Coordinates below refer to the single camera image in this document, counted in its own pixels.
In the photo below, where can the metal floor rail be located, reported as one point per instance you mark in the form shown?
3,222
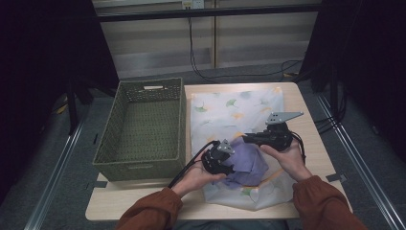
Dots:
54,179
364,172

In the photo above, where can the white wall socket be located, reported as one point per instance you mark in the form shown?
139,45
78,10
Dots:
192,4

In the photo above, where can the white leaf-print laundry bag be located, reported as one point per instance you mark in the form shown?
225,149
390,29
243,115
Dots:
223,115

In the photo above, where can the black stand leg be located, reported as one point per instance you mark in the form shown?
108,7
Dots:
72,108

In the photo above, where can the black tape piece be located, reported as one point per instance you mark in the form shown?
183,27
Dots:
338,177

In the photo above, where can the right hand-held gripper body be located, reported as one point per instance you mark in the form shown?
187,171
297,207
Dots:
276,135

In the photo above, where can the green woven basket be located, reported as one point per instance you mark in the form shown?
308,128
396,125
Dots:
143,127

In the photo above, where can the black horizontal bar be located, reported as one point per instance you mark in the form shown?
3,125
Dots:
207,12

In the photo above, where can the small black floor item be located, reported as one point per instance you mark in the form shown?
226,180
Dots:
95,138

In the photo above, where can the person's left hand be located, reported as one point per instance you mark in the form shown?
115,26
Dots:
194,179

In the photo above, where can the purple cloth garment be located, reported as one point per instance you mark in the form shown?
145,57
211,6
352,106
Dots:
249,163

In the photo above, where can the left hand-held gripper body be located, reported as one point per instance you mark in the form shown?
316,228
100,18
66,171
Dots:
215,158

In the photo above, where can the person's right hand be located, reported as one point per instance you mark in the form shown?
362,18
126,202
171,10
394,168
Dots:
292,163

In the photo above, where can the dark curtain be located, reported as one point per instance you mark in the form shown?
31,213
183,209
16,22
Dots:
38,64
367,57

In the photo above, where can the yellow floor item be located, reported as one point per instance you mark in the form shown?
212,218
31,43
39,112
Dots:
62,108

